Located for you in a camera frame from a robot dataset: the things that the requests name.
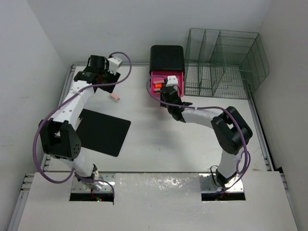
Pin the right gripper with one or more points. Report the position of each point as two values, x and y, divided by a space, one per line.
164 104

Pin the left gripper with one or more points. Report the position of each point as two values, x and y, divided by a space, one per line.
112 77

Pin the pink top drawer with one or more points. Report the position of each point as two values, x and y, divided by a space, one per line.
158 76

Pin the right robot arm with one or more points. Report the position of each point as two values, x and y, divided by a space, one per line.
231 131

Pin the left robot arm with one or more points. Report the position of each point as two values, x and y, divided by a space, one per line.
58 135

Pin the pink eraser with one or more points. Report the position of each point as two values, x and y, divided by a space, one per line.
114 97

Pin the black drawer cabinet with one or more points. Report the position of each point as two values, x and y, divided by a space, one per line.
166 58

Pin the black mouse pad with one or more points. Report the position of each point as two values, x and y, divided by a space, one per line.
102 133

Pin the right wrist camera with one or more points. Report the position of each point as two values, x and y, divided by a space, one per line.
171 81

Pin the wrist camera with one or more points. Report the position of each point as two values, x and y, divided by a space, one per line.
171 81
114 64

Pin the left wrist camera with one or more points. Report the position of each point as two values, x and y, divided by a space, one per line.
114 64

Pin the green wire mesh organizer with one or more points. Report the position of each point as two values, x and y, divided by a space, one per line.
224 64

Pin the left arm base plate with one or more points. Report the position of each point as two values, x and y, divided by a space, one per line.
80 186

